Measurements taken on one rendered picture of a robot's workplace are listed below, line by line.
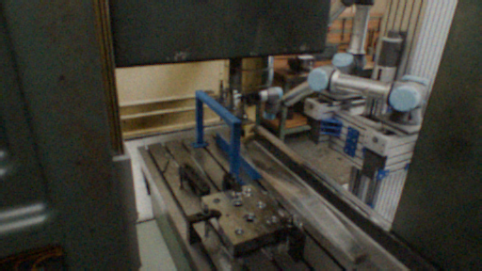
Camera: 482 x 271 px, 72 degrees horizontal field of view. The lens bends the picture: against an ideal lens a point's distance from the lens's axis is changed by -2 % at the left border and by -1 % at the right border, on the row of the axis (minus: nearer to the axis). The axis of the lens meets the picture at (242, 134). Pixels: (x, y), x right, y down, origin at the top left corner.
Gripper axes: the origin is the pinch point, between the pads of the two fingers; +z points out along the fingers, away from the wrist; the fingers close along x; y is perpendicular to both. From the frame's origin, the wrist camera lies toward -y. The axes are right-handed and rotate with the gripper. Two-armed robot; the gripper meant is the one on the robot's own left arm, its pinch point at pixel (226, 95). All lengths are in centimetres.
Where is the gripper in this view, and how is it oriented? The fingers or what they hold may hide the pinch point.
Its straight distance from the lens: 185.8
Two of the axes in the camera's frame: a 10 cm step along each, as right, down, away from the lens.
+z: -8.8, 1.4, -4.5
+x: -4.6, -3.9, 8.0
